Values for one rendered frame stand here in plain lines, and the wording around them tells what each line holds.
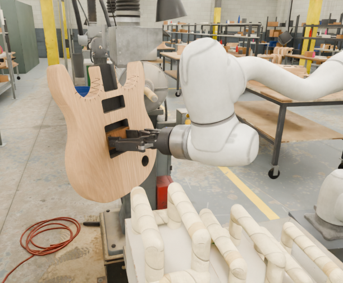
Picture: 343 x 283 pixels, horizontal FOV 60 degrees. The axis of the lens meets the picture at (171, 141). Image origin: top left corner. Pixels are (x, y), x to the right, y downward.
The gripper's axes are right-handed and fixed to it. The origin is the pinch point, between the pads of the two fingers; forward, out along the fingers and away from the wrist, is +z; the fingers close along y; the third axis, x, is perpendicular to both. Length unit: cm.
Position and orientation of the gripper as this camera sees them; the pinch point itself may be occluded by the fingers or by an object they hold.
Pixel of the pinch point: (119, 137)
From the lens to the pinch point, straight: 90.5
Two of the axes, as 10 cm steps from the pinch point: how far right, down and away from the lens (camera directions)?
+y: 5.5, -3.0, 7.8
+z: -8.3, -0.5, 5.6
